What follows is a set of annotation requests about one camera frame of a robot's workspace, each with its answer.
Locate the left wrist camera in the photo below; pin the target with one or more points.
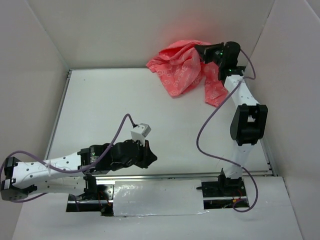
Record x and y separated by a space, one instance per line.
140 133

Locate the pink bear print jacket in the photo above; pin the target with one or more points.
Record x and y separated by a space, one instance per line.
180 70

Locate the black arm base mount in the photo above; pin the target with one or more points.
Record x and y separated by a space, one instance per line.
213 190

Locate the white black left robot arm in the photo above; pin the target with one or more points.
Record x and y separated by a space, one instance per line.
72 174

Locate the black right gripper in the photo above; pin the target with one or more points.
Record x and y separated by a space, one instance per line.
208 52

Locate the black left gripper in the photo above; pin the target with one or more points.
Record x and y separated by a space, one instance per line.
145 153

